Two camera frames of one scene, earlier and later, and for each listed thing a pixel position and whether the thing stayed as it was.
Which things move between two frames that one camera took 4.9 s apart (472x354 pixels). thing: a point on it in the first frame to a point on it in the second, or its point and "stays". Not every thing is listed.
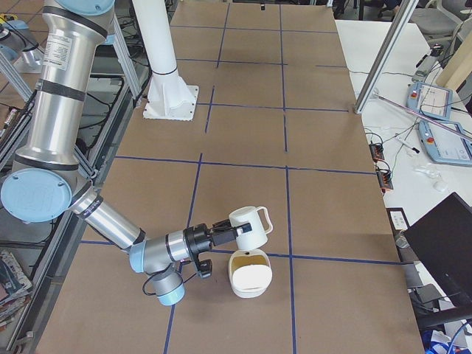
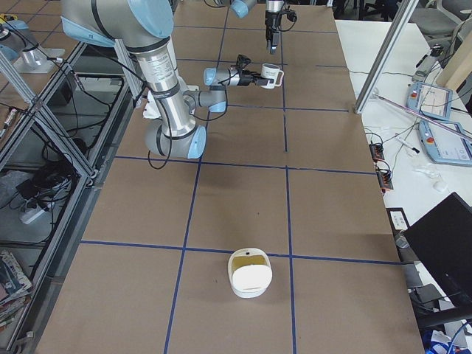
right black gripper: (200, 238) to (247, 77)
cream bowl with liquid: (250, 272) stays
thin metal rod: (423, 116) stays
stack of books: (15, 286) stays
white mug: (257, 237) to (271, 71)
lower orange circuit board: (384, 178) stays
